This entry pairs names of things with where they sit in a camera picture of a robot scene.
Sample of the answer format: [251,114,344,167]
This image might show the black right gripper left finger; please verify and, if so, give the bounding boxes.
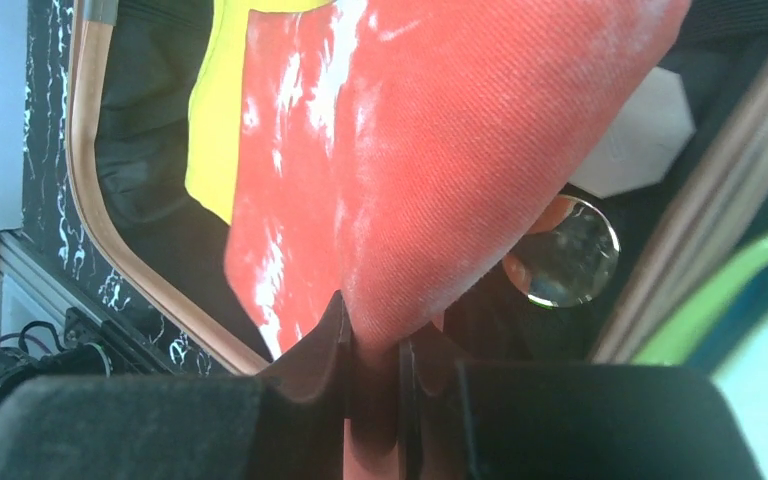
[0,294,351,479]

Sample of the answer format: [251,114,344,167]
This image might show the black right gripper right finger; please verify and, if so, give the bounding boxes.
[399,326,761,479]

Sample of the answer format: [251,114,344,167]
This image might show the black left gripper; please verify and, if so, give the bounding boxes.
[0,307,115,404]

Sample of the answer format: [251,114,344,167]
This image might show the red snack packet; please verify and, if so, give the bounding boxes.
[225,1,689,479]

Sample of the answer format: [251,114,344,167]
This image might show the yellow snack packet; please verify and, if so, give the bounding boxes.
[185,0,325,223]

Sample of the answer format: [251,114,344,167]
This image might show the green plastic tray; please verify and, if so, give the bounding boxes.
[630,233,768,366]

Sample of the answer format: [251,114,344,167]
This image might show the pink hard-shell suitcase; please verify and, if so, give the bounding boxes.
[67,1,768,375]

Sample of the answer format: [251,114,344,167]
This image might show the round pink compact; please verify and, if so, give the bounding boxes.
[569,67,696,198]

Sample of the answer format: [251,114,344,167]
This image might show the aluminium frame rail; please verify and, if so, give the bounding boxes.
[0,231,99,334]

